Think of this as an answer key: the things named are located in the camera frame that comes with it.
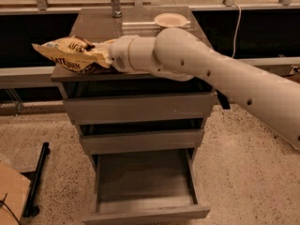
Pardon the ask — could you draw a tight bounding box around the black cable left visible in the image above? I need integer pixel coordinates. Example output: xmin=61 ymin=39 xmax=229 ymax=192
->
xmin=0 ymin=192 xmax=23 ymax=225

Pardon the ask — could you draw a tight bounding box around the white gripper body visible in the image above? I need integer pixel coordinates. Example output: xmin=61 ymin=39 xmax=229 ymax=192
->
xmin=109 ymin=36 xmax=138 ymax=73

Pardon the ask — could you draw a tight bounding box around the grey bottom drawer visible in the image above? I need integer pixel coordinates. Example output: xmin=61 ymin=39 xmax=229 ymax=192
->
xmin=83 ymin=149 xmax=210 ymax=225

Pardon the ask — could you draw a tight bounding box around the grey top drawer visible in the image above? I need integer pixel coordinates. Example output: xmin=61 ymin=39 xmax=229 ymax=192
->
xmin=64 ymin=79 xmax=214 ymax=125

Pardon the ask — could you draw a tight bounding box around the brown yellow chip bag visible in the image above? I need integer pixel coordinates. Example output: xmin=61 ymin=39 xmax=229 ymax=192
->
xmin=32 ymin=36 xmax=113 ymax=74

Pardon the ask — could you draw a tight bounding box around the grey drawer cabinet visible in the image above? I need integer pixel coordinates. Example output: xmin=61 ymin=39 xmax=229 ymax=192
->
xmin=52 ymin=7 xmax=217 ymax=163

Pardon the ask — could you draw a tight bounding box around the white paper bowl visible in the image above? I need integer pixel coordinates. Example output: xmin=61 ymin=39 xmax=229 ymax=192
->
xmin=154 ymin=13 xmax=188 ymax=28

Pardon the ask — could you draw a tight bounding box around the black metal bar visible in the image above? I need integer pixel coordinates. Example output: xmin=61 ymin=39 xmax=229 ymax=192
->
xmin=22 ymin=142 xmax=50 ymax=218

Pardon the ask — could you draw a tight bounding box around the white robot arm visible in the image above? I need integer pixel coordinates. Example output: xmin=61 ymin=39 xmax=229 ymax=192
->
xmin=109 ymin=28 xmax=300 ymax=149

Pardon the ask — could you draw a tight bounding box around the white cable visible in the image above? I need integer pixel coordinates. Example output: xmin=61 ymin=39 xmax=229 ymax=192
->
xmin=231 ymin=3 xmax=243 ymax=59

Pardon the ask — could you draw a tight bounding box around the grey middle drawer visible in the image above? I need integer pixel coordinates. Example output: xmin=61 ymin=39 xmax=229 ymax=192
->
xmin=80 ymin=118 xmax=204 ymax=155

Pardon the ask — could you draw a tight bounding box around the grey drawer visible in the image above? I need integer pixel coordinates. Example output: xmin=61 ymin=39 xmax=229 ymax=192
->
xmin=80 ymin=118 xmax=204 ymax=155
xmin=83 ymin=149 xmax=210 ymax=225
xmin=64 ymin=79 xmax=214 ymax=125

